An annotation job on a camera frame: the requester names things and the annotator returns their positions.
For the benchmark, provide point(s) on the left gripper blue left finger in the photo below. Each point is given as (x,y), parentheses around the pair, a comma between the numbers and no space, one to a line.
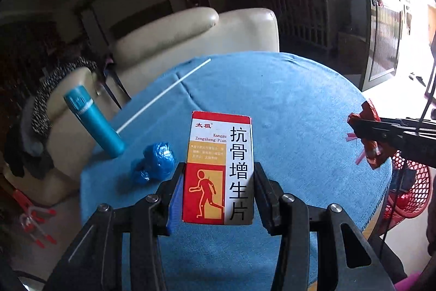
(170,207)

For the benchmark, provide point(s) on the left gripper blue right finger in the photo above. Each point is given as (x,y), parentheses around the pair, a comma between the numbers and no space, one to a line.
(267,194)

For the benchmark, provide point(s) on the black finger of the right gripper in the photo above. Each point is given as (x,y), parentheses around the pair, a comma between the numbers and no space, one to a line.
(414,140)

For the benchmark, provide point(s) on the orange snack wrapper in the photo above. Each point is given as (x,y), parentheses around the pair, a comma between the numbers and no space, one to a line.
(375,151)

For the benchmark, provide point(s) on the blue crumpled plastic bag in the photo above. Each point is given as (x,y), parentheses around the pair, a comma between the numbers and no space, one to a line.
(156,165)

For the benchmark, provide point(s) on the red plastic basket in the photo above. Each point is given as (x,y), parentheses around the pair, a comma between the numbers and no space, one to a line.
(415,191)

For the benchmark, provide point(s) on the dark wooden door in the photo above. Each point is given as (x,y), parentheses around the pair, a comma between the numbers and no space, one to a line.
(385,26)

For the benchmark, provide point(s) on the white thin stick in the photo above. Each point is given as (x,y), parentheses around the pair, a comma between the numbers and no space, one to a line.
(159,96)

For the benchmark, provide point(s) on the cream leather armchair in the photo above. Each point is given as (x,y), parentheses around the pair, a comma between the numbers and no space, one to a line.
(140,57)

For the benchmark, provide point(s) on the teal thermos bottle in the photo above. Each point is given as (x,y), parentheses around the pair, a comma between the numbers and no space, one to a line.
(86,110)

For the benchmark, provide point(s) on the dark wooden crib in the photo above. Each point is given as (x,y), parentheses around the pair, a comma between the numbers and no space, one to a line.
(314,22)

